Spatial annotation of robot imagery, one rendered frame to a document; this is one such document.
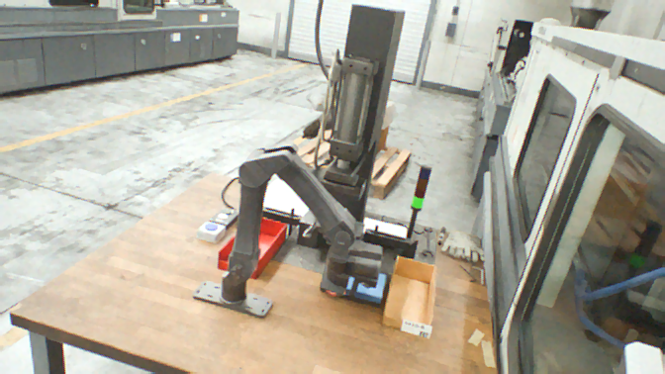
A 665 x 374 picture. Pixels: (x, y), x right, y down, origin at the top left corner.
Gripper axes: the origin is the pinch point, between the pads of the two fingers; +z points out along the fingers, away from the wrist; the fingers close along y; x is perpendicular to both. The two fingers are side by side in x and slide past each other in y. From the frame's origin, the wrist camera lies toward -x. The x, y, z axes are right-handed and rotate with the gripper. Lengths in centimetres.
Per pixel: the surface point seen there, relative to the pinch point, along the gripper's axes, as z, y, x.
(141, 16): 288, 470, 388
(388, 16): -44, 63, 4
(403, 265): 8.2, 17.2, -18.3
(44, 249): 137, 40, 177
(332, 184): -5.5, 30.2, 8.7
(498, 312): 21, 17, -52
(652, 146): -72, 0, -41
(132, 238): 8, 2, 63
